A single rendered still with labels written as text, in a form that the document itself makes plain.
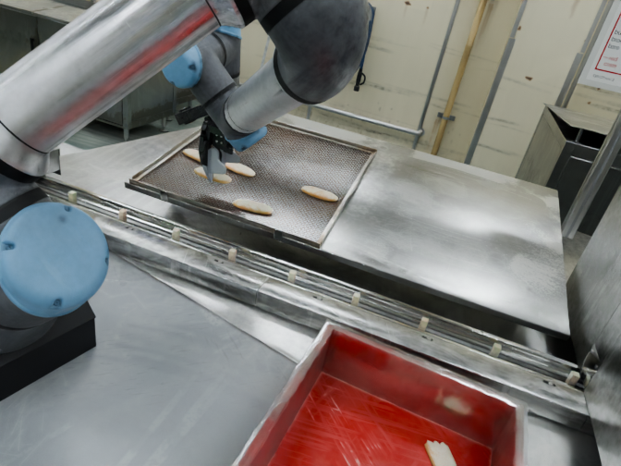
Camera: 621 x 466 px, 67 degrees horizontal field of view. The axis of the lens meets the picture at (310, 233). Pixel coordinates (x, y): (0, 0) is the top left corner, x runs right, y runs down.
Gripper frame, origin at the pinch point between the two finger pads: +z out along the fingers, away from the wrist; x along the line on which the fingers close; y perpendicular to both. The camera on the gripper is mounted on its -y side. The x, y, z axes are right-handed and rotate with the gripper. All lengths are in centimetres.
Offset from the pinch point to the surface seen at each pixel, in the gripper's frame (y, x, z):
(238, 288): 22.1, -24.0, 6.5
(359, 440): 54, -42, 6
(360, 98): -64, 338, 110
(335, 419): 50, -40, 6
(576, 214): 90, 67, 16
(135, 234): -4.6, -22.4, 6.1
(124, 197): -23.5, -6.0, 13.4
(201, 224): -0.8, -4.2, 13.5
